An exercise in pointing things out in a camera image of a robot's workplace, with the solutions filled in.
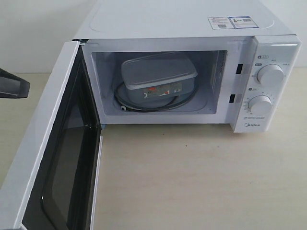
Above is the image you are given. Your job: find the white microwave door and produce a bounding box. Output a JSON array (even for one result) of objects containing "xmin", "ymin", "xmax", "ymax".
[{"xmin": 0, "ymin": 40, "xmax": 102, "ymax": 230}]

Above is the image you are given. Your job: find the white plastic lidded container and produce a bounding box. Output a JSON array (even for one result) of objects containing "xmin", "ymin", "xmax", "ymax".
[{"xmin": 121, "ymin": 52, "xmax": 198, "ymax": 104}]

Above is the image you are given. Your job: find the white Midea microwave oven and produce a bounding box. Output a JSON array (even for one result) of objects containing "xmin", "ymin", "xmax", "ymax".
[{"xmin": 73, "ymin": 0, "xmax": 301, "ymax": 133}]

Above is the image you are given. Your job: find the blue white label sticker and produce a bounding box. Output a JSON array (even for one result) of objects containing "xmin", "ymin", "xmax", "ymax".
[{"xmin": 208, "ymin": 16, "xmax": 258, "ymax": 30}]

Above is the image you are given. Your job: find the lower white timer knob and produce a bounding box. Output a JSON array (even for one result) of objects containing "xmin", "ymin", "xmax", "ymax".
[{"xmin": 248, "ymin": 95, "xmax": 273, "ymax": 115}]

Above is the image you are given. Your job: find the upper white power knob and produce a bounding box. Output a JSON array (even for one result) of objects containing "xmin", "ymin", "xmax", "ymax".
[{"xmin": 257, "ymin": 64, "xmax": 284, "ymax": 87}]

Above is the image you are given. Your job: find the glass turntable with ring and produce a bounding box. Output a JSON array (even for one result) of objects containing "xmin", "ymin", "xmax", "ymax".
[{"xmin": 114, "ymin": 82, "xmax": 199, "ymax": 113}]

